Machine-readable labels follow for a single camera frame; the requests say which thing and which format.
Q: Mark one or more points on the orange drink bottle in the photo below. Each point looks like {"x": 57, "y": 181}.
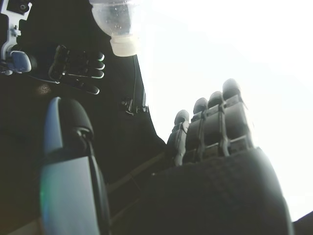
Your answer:
{"x": 115, "y": 19}

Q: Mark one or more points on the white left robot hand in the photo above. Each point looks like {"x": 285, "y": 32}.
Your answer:
{"x": 207, "y": 195}

